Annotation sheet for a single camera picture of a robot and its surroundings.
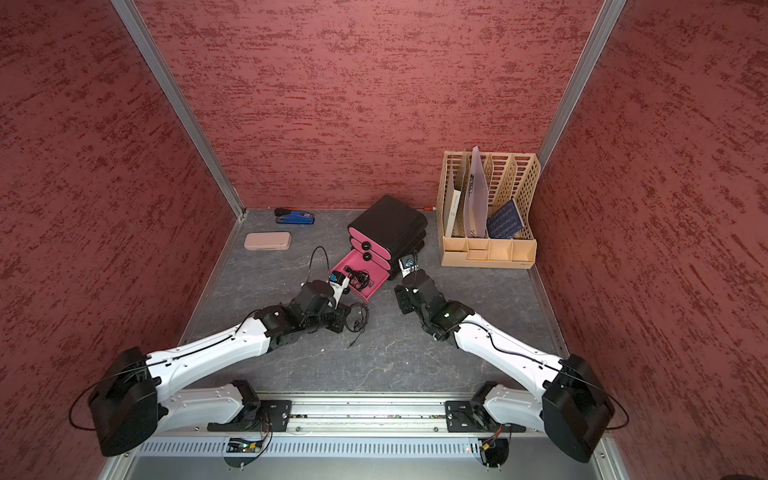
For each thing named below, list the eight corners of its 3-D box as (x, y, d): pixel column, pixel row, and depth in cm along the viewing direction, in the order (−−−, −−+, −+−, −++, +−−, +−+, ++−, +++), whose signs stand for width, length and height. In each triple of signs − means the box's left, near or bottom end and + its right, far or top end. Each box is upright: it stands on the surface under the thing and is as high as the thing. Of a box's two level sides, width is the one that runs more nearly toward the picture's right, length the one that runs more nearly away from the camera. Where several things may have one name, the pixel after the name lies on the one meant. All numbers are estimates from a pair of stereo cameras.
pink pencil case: (244, 250, 111) (241, 245, 108) (250, 237, 115) (247, 232, 112) (289, 250, 111) (286, 245, 108) (292, 237, 115) (290, 232, 112)
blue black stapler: (274, 222, 120) (271, 216, 117) (279, 212, 123) (277, 206, 121) (312, 225, 119) (310, 220, 116) (316, 215, 122) (314, 210, 120)
